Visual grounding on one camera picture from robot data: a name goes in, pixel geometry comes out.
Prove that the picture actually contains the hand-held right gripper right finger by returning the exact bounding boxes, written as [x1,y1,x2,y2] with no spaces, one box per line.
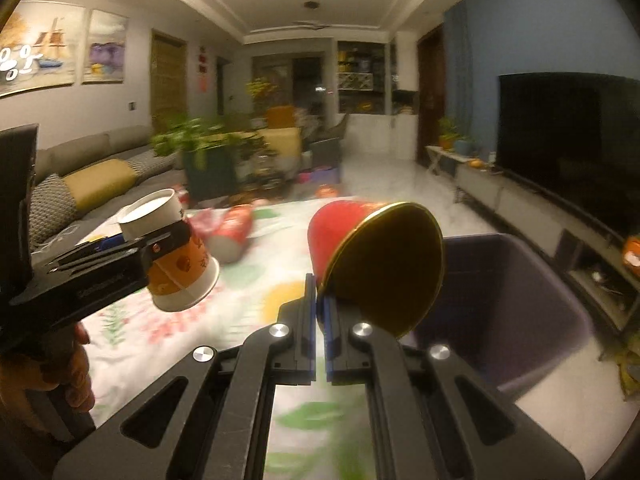
[322,295,587,480]

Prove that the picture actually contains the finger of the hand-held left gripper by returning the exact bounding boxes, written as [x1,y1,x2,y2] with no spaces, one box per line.
[9,222,193,323]
[47,233,147,269]

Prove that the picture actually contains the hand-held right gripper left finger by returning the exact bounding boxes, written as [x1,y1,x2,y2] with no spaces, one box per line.
[52,272,321,480]

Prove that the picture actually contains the orange white paper cup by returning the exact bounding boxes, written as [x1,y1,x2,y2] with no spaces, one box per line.
[116,188,221,314]

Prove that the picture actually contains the red cup with gold lid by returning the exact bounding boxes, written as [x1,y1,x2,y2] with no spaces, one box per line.
[306,198,445,340]

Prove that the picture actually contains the pink plastic bag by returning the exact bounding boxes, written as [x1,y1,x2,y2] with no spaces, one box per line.
[187,209,222,242]

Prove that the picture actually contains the red printed cup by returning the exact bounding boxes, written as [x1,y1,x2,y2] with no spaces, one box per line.
[207,203,256,265]

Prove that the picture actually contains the grey plastic bin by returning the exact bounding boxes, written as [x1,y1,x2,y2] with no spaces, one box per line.
[412,232,597,404]

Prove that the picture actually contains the person's left hand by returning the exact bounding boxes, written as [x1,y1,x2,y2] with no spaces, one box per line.
[0,322,97,414]

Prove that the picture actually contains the large black white patterned cushion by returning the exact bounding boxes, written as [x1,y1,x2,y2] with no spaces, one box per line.
[29,173,79,249]

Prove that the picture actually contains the floral tablecloth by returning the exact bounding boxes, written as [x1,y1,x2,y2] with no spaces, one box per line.
[75,197,383,480]

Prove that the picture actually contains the yellow cushion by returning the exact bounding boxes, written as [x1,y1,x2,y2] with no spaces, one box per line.
[62,158,139,212]

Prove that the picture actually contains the grey sofa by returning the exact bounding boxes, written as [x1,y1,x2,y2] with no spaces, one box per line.
[27,124,192,252]

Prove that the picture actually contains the small black white patterned cushion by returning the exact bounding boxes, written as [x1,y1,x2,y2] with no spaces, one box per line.
[124,152,177,179]

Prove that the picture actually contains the sailboat painting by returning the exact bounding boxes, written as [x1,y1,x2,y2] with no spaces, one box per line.
[0,0,87,99]

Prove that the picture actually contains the large potted green plant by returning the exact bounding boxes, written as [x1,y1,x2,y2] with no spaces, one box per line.
[149,112,277,202]

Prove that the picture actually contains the purple painting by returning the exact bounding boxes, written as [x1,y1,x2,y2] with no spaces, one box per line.
[81,8,130,85]

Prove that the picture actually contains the grey chair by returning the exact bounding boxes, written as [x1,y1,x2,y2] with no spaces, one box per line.
[309,114,349,169]

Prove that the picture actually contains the light wooden door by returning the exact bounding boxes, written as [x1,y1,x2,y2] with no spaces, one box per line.
[149,29,189,137]

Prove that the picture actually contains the white side table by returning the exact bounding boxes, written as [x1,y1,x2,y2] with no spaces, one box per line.
[424,144,462,177]

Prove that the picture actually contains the orange chair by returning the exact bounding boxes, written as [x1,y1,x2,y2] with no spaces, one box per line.
[264,106,297,132]

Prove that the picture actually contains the grey television stand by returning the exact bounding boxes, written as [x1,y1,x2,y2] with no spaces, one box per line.
[452,159,640,333]

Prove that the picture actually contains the plant in orange pot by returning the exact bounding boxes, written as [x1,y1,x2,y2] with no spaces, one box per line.
[437,117,459,151]

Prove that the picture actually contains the yellow flowers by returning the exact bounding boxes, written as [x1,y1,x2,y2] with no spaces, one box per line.
[244,77,279,102]

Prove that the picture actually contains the white display cabinet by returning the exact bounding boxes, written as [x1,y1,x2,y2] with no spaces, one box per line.
[335,39,419,154]

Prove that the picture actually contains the dark wooden door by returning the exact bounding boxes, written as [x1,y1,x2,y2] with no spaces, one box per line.
[416,24,447,164]

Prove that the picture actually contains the black television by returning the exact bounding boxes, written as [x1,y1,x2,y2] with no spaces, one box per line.
[497,72,640,242]

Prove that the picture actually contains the trailing green plant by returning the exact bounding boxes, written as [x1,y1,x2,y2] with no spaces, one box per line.
[614,344,640,402]

